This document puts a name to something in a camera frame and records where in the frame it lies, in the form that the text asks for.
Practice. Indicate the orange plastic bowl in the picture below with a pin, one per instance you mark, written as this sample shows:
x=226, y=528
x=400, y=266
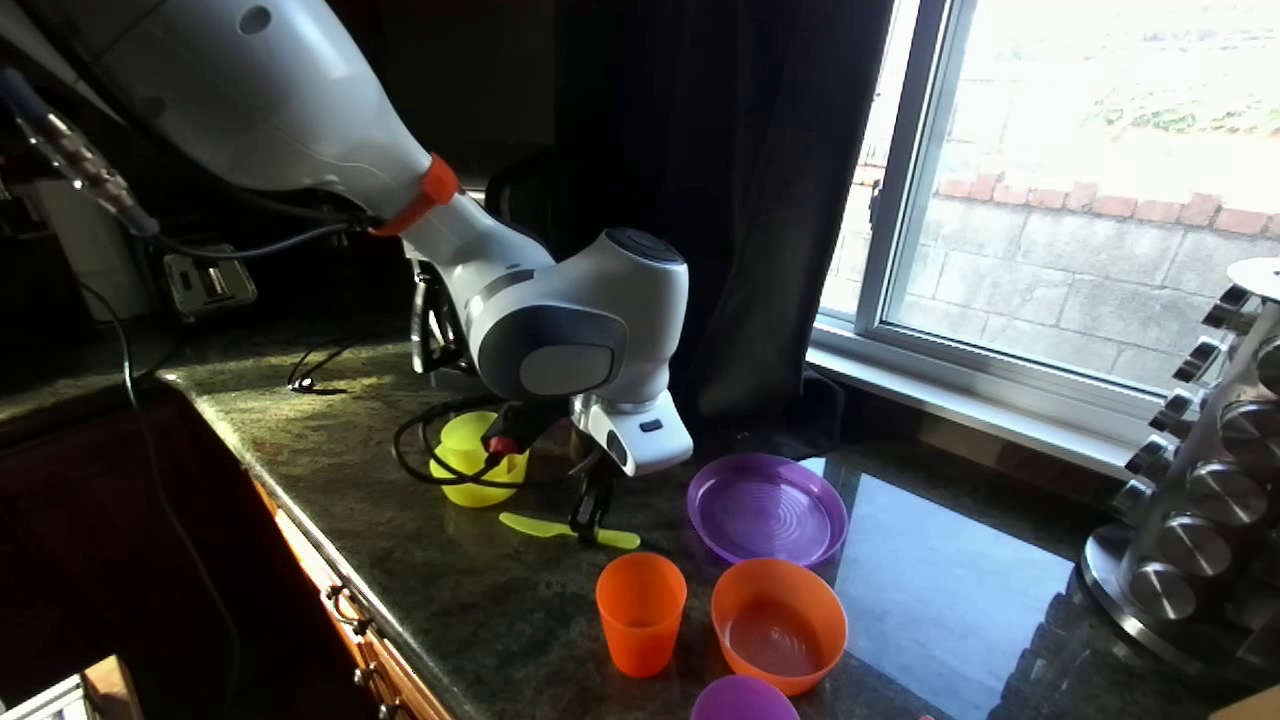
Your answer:
x=779, y=621

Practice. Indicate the purple plastic cup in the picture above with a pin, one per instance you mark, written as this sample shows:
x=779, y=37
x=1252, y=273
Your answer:
x=742, y=699

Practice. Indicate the orange plastic cup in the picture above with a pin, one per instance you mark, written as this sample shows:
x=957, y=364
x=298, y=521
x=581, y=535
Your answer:
x=640, y=607

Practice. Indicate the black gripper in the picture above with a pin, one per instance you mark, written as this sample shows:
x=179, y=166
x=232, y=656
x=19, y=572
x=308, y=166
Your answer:
x=594, y=480

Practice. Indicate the purple plastic plate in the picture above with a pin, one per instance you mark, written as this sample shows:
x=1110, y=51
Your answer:
x=763, y=504

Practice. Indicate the wall power outlet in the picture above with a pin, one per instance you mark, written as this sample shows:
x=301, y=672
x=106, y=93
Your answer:
x=204, y=284

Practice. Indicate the black curtain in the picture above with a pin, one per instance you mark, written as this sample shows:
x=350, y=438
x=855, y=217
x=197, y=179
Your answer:
x=726, y=130

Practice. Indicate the metal cabinet handle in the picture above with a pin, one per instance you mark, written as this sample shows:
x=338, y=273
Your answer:
x=350, y=616

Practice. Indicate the yellow plastic knife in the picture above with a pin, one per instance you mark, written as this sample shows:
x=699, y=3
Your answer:
x=556, y=528

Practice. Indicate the window frame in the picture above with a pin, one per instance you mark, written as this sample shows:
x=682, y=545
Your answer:
x=946, y=305

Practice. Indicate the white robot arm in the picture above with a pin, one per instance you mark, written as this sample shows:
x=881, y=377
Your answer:
x=276, y=96

